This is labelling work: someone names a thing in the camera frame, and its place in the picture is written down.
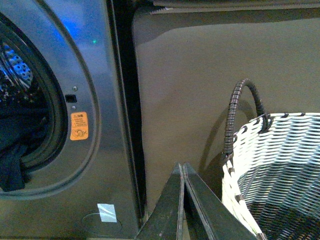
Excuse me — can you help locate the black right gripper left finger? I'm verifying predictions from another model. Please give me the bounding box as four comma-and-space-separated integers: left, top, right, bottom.
135, 163, 185, 240

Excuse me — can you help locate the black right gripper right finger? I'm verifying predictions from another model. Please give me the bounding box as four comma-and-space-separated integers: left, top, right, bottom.
182, 163, 256, 240

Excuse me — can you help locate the white woven laundry basket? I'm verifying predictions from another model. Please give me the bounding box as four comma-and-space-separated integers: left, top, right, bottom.
221, 78, 320, 240

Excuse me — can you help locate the navy blue polo shirt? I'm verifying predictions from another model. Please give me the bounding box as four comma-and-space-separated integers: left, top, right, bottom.
0, 109, 51, 193

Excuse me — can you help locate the white tape label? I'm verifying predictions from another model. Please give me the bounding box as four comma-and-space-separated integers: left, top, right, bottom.
97, 203, 118, 223

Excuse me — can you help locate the grey front-load washing machine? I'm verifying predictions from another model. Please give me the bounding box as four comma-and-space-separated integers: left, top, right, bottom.
0, 0, 143, 240

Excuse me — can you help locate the grey cabinet panel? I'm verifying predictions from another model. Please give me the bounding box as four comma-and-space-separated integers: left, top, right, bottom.
132, 0, 320, 212

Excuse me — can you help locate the orange warning sticker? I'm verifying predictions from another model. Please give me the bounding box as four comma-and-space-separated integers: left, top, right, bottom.
70, 111, 89, 141

